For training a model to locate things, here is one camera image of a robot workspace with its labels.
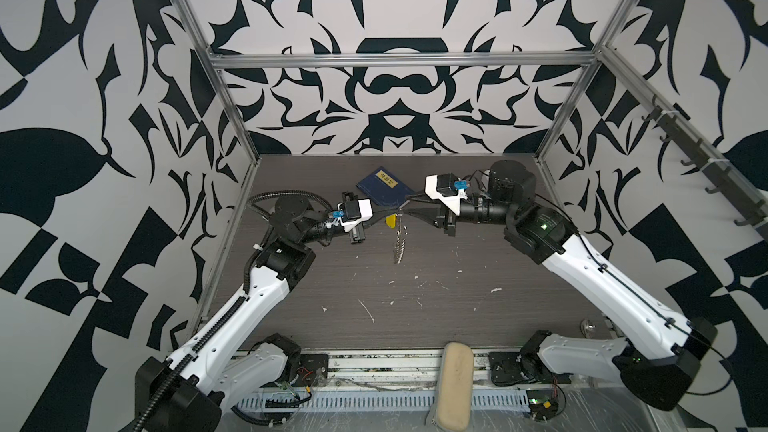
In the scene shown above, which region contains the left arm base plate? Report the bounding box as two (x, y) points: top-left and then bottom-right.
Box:
(293, 353), (329, 387)

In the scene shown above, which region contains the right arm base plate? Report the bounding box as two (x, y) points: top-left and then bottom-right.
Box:
(488, 351), (539, 387)

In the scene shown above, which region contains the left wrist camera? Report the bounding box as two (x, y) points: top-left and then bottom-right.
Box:
(329, 192), (373, 232)

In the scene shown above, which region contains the blue book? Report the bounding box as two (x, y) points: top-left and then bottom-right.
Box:
(356, 167), (415, 207)

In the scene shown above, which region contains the small circuit board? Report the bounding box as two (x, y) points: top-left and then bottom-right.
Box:
(526, 387), (567, 422)

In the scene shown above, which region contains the small silver round object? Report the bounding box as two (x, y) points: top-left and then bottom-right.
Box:
(579, 319), (596, 339)

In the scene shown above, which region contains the beige pencil case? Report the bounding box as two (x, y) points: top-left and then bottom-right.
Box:
(427, 342), (474, 431)

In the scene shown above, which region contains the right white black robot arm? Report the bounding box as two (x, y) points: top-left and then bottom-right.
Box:
(407, 160), (717, 411)

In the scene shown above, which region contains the wall hook rack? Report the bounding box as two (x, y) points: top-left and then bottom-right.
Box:
(643, 94), (767, 241)

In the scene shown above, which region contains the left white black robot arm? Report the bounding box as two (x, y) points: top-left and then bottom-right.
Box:
(125, 190), (401, 431)

